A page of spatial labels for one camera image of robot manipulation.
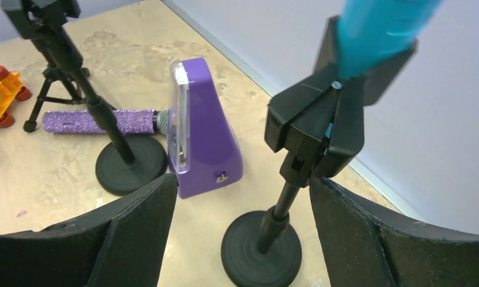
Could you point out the purple glitter microphone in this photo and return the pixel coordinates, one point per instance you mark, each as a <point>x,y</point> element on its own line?
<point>128,121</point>

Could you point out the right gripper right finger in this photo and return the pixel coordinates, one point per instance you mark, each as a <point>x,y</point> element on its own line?
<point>367,244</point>

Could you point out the blue microphone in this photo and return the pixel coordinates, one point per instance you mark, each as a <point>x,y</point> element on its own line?
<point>370,43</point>

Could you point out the red yellow toy truck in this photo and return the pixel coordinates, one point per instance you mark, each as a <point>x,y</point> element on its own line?
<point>11,88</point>

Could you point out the black round-base stand front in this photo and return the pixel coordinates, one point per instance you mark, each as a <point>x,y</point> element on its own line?
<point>319,121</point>

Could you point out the black round-base stand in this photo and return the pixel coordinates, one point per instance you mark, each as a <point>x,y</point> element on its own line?
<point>127,163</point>
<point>319,121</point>

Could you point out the purple metronome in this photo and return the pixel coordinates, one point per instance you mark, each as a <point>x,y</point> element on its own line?
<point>202,147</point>

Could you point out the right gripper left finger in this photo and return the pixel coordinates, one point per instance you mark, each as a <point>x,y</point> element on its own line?
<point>121,243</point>

